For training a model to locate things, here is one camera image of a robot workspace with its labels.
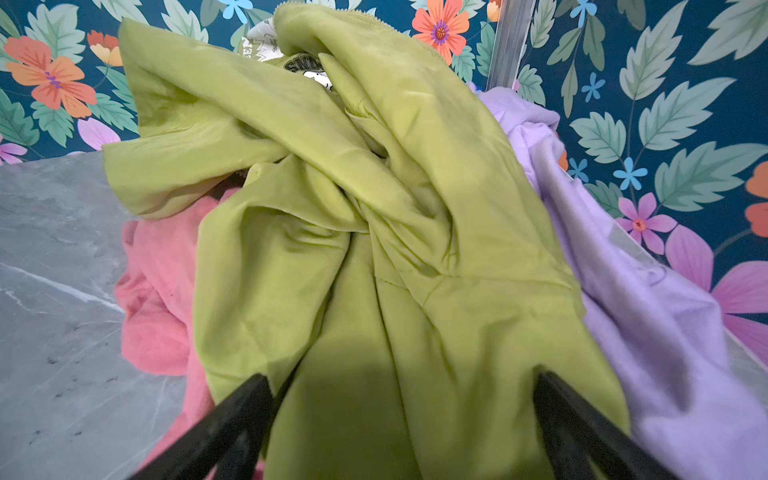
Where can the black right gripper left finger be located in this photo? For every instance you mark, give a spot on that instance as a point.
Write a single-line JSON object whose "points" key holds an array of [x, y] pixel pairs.
{"points": [[225, 444]]}

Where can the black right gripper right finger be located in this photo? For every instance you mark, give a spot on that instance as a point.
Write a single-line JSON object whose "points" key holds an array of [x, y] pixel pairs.
{"points": [[581, 443]]}

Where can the pink cloth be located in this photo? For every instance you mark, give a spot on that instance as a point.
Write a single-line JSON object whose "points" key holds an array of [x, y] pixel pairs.
{"points": [[156, 292]]}

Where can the lavender purple cloth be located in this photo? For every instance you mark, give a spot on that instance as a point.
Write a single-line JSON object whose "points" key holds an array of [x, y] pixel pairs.
{"points": [[662, 333]]}

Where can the lime green cloth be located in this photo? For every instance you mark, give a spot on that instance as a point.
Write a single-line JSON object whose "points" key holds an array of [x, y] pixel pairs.
{"points": [[386, 265]]}

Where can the white patterned cloth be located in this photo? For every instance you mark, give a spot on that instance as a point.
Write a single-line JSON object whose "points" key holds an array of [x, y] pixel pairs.
{"points": [[261, 44]]}

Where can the aluminium frame post back right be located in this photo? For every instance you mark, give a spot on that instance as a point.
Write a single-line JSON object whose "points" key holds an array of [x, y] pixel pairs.
{"points": [[511, 37]]}

